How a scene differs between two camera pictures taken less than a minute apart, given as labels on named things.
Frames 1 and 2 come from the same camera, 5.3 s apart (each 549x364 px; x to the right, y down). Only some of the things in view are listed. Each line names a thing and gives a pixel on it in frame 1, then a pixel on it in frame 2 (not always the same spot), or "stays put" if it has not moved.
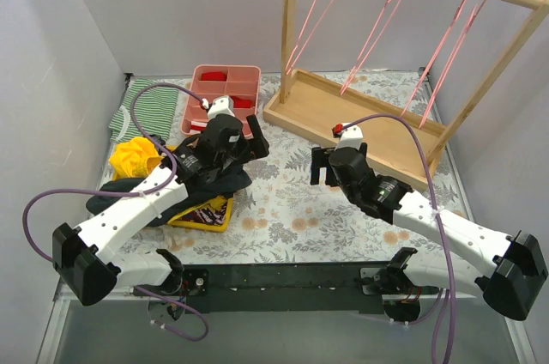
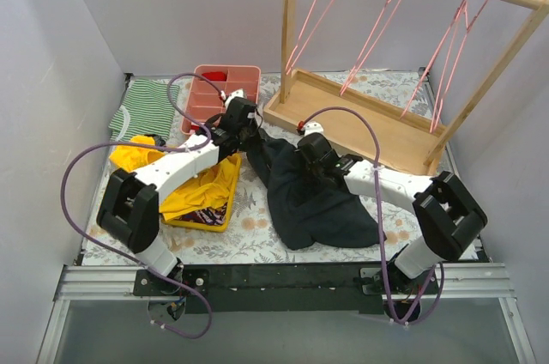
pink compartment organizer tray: [239, 82] stays put
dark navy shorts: [227, 185] -> [311, 209]
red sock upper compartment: [218, 76] stays put
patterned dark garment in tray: [206, 215] stays put
